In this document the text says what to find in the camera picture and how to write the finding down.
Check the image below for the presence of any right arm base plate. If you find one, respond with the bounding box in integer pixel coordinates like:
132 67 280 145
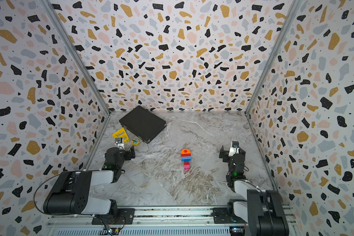
211 207 245 224

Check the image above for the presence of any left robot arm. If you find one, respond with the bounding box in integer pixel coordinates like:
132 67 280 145
43 147 136 218

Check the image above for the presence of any black flat case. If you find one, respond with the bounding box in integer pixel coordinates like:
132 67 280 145
119 106 167 144

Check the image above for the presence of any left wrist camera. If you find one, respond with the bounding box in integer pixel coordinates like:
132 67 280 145
115 138 124 149

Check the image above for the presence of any yellow triangle piece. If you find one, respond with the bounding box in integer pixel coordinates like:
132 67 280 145
112 127 129 142

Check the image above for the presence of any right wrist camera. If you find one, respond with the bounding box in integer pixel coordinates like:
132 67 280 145
228 141 240 157

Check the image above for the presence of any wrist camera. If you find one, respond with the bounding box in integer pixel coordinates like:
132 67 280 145
228 141 240 157
115 138 124 149

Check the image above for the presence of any aluminium rail frame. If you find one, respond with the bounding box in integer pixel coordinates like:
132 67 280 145
45 206 296 236

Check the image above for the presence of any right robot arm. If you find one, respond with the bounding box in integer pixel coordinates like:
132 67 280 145
219 141 290 236

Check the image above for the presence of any small yellow round piece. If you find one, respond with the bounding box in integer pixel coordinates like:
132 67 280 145
131 139 140 146

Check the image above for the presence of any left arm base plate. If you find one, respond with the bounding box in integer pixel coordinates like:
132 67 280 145
91 208 135 225

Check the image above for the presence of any orange round lego piece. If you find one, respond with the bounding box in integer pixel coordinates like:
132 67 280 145
181 148 191 157

